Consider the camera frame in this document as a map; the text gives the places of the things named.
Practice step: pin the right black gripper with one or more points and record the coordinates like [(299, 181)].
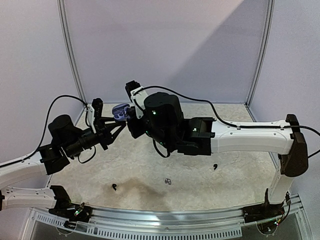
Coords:
[(135, 125)]

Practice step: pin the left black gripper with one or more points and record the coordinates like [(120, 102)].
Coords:
[(103, 134)]

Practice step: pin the blue-grey charging case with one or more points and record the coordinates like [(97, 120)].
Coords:
[(121, 112)]

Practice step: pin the grey earbud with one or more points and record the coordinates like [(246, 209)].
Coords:
[(168, 181)]

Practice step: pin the white earbud charging case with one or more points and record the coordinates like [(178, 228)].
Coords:
[(130, 107)]

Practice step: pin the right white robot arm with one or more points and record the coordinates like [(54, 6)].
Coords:
[(159, 115)]

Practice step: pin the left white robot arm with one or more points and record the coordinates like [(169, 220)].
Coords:
[(68, 141)]

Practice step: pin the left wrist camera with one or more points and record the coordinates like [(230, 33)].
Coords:
[(90, 117)]

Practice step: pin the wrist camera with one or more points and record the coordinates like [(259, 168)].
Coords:
[(137, 95), (90, 117)]

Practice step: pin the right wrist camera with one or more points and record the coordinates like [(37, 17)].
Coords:
[(137, 95)]

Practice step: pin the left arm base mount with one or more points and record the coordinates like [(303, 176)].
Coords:
[(68, 208)]

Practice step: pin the aluminium front rail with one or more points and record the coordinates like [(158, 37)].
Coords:
[(120, 224)]

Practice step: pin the left aluminium frame post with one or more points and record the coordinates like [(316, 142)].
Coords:
[(61, 5)]

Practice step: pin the aluminium frame post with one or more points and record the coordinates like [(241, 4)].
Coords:
[(262, 51), (61, 5)]

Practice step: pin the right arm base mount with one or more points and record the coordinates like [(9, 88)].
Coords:
[(266, 210)]

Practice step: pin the right aluminium frame post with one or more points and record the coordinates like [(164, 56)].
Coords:
[(262, 51)]

